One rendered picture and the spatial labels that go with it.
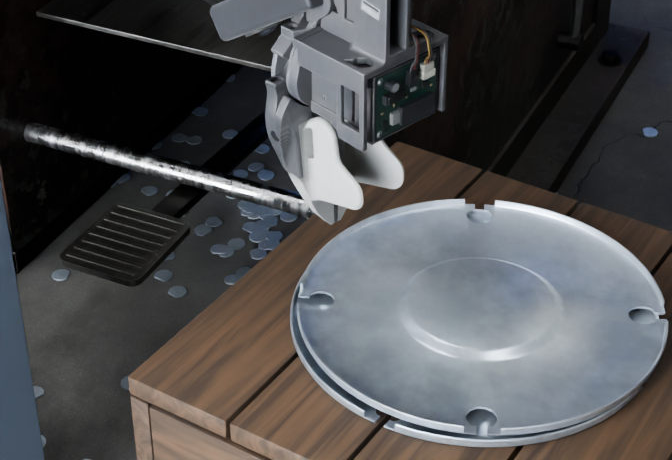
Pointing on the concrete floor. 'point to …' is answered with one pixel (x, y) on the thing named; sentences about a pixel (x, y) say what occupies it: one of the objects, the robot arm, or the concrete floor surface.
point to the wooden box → (222, 361)
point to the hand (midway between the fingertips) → (325, 200)
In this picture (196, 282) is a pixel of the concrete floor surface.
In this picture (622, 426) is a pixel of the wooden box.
